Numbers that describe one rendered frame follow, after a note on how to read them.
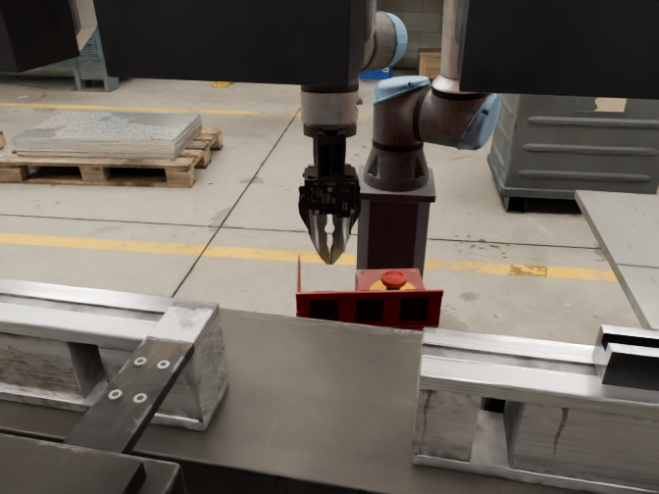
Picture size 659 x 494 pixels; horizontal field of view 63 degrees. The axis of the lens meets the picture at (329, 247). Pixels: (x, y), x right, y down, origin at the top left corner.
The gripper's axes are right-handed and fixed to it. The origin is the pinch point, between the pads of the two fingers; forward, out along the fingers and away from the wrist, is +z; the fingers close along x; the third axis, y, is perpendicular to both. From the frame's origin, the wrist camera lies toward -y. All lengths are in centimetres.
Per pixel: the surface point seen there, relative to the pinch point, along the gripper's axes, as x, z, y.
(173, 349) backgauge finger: -12.1, -13.0, 43.3
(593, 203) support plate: 27.7, -14.6, 20.0
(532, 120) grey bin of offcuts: 109, 16, -191
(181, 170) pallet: -79, 52, -238
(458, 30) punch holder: 6, -32, 39
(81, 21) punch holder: -18, -33, 33
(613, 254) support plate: 24.2, -13.6, 31.0
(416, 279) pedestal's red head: 13.9, 5.6, -1.9
